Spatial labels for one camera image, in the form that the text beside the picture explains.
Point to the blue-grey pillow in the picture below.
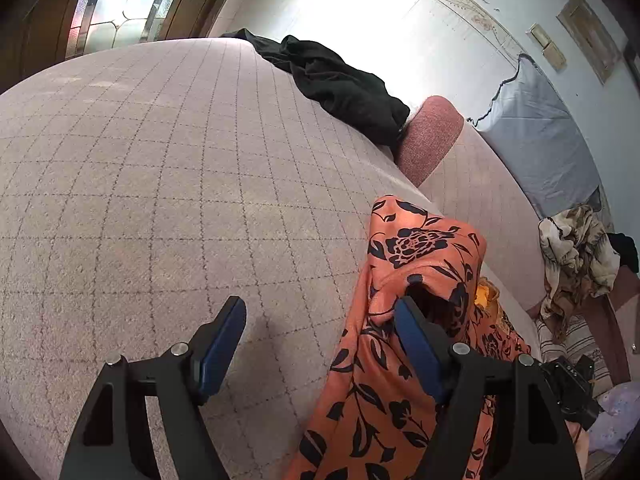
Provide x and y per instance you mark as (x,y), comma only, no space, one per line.
(540,135)

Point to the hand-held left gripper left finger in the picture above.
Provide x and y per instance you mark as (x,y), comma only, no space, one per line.
(222,340)

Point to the orange black floral garment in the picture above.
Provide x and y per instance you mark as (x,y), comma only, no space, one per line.
(400,250)

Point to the dark cloth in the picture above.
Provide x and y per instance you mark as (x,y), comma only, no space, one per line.
(625,250)

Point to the brown wooden furniture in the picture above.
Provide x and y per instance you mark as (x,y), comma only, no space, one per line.
(625,310)

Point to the lavender cloth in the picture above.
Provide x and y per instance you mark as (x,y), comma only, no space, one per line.
(617,410)

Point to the checked pinkish bed cover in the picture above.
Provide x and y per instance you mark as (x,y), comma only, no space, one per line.
(150,185)

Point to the black cloth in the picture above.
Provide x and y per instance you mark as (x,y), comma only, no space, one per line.
(340,85)

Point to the beige wall switch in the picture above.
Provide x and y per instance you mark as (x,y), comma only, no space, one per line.
(547,47)

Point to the striped cloth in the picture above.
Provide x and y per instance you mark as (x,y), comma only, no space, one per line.
(565,340)

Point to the checked bolster pillow reddish end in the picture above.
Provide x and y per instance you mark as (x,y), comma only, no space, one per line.
(430,135)

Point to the stained glass window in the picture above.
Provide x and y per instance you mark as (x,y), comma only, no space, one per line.
(125,10)

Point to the beige brown printed cloth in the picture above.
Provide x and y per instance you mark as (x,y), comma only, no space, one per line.
(575,250)

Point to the framed wall picture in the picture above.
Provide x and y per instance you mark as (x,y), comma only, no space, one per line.
(590,35)

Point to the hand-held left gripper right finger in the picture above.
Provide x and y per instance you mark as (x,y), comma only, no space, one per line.
(415,345)

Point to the brown wooden door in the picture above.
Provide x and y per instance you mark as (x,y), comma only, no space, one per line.
(35,20)

